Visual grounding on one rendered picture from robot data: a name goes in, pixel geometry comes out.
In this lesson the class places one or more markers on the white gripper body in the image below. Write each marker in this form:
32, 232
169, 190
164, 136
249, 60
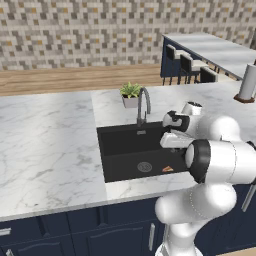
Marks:
175, 140

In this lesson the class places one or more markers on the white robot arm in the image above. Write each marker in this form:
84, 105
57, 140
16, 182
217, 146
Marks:
213, 160

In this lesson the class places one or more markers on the orange bar soap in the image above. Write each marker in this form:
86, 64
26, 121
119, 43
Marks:
168, 169

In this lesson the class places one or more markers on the black sink basin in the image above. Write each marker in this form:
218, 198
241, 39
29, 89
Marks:
130, 150

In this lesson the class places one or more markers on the navy cabinet door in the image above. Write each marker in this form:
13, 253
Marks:
36, 246
230, 230
113, 240

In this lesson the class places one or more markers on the grey curved tap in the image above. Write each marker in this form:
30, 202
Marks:
145, 96

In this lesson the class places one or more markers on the green plant in white pot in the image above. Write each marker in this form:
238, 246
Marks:
130, 95

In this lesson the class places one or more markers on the black stool with white seat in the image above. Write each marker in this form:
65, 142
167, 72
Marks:
207, 75
187, 63
171, 53

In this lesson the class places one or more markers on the paper towel roll on stand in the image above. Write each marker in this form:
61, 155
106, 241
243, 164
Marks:
248, 81

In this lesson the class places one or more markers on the navy island with marble top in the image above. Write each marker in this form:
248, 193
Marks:
213, 50

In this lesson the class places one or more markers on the navy drawer front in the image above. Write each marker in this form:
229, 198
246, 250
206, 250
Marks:
23, 225

